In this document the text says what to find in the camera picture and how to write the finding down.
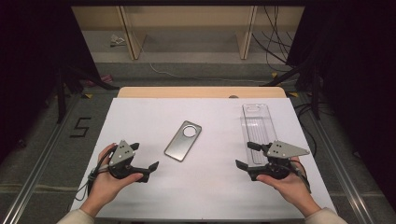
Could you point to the pink cloth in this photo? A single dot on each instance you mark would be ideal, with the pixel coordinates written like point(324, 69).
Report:
point(104, 79)

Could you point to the grey phone case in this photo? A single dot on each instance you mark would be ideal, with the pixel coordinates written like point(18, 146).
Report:
point(182, 142)

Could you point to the wooden table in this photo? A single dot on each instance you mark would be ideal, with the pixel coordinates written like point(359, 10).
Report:
point(186, 92)

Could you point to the person's right hand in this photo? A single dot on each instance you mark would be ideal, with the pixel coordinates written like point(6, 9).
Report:
point(288, 186)

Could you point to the clear plastic packaging tray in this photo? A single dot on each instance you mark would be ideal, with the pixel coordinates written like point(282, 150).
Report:
point(258, 130)

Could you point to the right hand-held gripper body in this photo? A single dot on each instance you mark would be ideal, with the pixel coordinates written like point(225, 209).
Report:
point(281, 151)

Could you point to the yellow floor tape piece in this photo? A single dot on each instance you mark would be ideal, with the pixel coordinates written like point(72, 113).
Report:
point(88, 95)
point(274, 75)
point(293, 94)

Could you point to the person's left hand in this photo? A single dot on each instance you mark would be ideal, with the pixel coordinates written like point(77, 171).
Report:
point(106, 183)

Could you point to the beige wooden shelf unit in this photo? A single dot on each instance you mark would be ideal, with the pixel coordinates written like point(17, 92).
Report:
point(193, 18)

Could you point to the dark curtain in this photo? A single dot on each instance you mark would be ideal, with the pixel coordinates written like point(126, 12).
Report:
point(28, 62)
point(358, 77)

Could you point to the white table cover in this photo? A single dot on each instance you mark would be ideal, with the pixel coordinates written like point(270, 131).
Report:
point(202, 186)

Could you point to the black tripod stand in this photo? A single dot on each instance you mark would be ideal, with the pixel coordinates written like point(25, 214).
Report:
point(315, 93)
point(62, 93)

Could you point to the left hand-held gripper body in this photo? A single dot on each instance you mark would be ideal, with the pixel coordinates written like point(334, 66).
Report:
point(123, 152)

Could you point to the small grey packet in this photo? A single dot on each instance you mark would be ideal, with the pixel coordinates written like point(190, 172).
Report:
point(116, 40)

